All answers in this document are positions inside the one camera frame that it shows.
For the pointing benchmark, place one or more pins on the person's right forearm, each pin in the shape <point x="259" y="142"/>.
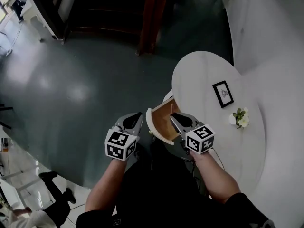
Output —
<point x="213" y="179"/>

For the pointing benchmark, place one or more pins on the dark wooden staircase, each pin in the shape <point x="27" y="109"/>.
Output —
<point x="107" y="8"/>

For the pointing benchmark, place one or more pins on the large white wood-lined drawer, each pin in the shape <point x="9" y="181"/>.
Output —
<point x="164" y="122"/>

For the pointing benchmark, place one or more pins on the black picture frame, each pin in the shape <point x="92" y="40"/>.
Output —
<point x="223" y="94"/>

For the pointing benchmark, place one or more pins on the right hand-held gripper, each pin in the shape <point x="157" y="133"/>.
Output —
<point x="199" y="139"/>

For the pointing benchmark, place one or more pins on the white curved console table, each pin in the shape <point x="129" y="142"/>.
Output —
<point x="202" y="79"/>

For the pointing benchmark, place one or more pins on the person's left forearm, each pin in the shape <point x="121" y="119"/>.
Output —
<point x="104" y="186"/>

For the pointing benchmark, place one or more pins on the white flowers in white pot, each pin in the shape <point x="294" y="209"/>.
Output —
<point x="242" y="121"/>

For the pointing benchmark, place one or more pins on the white table with curved legs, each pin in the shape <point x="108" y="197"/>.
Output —
<point x="31" y="11"/>

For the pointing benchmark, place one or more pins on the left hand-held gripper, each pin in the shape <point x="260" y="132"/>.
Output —
<point x="116" y="144"/>

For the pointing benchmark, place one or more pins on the person's black clothing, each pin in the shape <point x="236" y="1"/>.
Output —
<point x="154" y="193"/>

